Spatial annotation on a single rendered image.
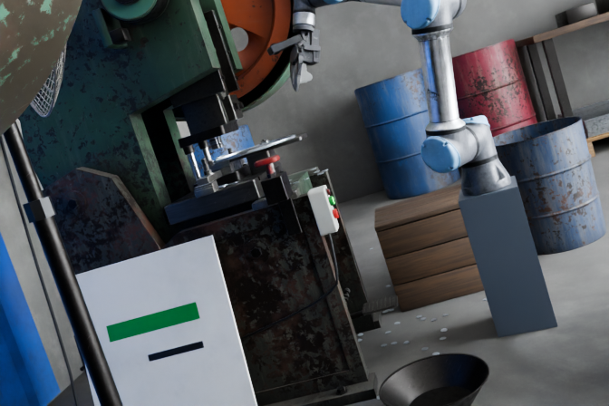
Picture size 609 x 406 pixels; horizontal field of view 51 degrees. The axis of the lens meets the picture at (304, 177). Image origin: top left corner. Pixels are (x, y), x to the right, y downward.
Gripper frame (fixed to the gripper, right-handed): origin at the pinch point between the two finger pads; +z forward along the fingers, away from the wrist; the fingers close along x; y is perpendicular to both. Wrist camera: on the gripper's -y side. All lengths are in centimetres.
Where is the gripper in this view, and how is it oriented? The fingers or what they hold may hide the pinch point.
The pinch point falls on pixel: (294, 87)
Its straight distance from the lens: 213.8
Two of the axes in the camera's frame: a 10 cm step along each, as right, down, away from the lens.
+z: -0.5, 10.0, -0.3
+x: -3.5, 0.1, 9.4
